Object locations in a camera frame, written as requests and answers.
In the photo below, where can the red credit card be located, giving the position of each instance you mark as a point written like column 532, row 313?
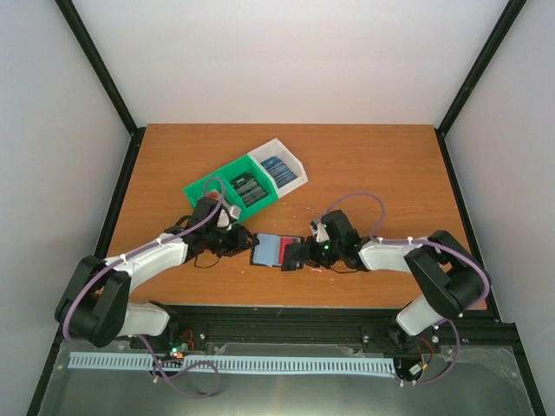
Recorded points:
column 285, row 241

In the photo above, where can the black frame rail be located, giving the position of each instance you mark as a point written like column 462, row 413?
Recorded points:
column 87, row 45

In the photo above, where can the black credit card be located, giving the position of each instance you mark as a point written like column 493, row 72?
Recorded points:
column 293, row 258

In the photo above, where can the metal base plate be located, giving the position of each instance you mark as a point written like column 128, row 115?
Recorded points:
column 485, row 381

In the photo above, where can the black leather card holder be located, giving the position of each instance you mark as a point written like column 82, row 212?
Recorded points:
column 269, row 252

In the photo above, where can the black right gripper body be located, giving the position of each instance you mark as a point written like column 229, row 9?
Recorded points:
column 324, row 256

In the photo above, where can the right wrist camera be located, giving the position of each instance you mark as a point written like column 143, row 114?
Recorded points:
column 318, row 230

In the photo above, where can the red white card stack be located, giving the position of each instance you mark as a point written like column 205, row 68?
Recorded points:
column 214, row 194

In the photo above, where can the light blue cable duct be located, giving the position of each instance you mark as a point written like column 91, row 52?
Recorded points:
column 229, row 364

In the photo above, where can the white plastic bin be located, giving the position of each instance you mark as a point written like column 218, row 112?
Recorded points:
column 276, row 148

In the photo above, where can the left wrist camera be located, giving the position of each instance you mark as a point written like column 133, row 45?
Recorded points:
column 229, row 214

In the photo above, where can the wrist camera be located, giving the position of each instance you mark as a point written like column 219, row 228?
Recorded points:
column 229, row 214
column 318, row 230

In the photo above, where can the blue card stack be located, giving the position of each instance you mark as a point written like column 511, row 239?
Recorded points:
column 279, row 171

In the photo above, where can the green double plastic bin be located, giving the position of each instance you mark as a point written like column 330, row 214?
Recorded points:
column 220, row 180

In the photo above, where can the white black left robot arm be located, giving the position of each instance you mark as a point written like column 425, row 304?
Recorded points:
column 95, row 307

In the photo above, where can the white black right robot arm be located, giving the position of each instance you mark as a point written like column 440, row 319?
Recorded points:
column 450, row 279

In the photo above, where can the black card stack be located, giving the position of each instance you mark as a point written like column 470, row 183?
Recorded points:
column 248, row 189

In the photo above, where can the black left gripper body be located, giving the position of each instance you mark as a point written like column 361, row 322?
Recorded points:
column 224, row 245

